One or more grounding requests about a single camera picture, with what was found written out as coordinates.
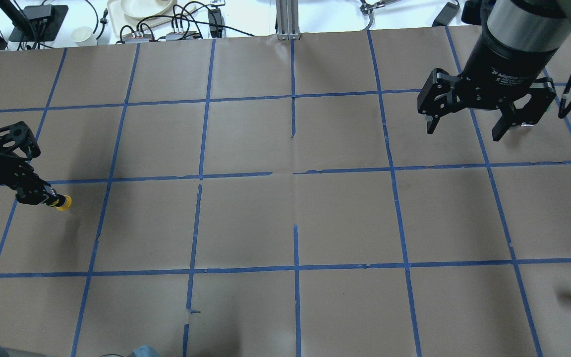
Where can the yellow push button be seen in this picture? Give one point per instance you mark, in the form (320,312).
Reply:
(59,201)

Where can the beige tray with plate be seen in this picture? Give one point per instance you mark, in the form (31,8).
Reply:
(130,12)

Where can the aluminium frame post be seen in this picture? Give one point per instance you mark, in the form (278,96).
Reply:
(287,20)

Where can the black power adapter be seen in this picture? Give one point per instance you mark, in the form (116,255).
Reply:
(448,12)

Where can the black monitor stand base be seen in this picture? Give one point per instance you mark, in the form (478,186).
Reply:
(36,23)

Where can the white paper cup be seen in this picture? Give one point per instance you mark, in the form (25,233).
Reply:
(84,37)

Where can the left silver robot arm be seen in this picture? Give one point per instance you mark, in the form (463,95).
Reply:
(17,147)

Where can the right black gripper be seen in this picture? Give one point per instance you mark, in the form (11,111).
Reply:
(501,62)

